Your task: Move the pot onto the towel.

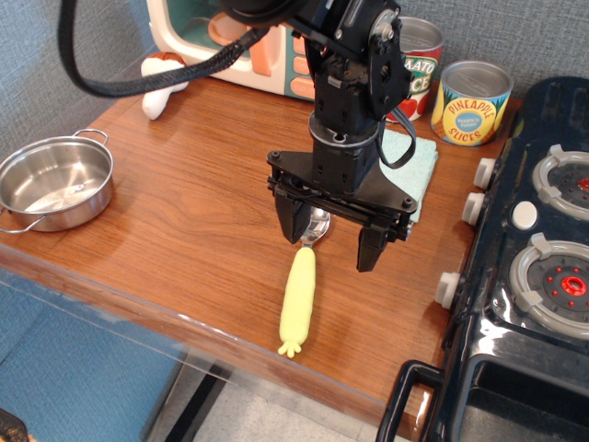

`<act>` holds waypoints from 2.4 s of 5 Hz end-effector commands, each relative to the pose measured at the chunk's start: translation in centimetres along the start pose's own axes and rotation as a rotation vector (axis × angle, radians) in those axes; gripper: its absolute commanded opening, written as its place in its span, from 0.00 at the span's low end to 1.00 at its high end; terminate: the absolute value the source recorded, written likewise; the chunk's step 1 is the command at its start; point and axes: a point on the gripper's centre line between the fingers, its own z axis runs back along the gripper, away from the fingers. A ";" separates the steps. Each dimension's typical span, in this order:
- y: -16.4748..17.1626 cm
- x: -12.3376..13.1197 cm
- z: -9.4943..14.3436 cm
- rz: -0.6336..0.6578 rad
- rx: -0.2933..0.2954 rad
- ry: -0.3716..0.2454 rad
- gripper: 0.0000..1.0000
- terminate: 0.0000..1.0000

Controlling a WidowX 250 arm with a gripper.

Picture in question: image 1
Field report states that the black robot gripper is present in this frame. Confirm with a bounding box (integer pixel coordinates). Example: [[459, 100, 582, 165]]
[[267, 123, 417, 273]]

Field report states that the stainless steel pot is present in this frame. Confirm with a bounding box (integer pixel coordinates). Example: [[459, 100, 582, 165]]
[[1, 128, 114, 235]]

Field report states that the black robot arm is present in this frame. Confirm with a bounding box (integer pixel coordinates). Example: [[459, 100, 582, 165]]
[[223, 1, 417, 272]]

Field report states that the light blue towel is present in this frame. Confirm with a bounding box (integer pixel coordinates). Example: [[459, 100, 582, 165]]
[[379, 129, 438, 223]]

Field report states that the pineapple slices can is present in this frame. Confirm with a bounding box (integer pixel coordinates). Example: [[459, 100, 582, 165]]
[[431, 60, 514, 146]]

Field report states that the tomato sauce can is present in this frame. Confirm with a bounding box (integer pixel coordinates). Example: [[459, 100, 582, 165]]
[[398, 17, 445, 121]]

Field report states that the black toy stove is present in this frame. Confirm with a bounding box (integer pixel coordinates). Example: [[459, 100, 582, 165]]
[[377, 76, 588, 441]]

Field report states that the toy microwave oven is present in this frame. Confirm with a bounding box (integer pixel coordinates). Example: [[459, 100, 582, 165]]
[[146, 0, 315, 100]]

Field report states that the clear acrylic barrier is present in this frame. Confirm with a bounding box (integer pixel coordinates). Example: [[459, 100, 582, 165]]
[[0, 243, 443, 442]]

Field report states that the spoon with yellow handle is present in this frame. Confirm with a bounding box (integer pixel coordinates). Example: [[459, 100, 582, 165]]
[[278, 208, 331, 358]]

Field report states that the black braided cable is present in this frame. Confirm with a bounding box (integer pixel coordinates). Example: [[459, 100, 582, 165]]
[[57, 0, 272, 99]]

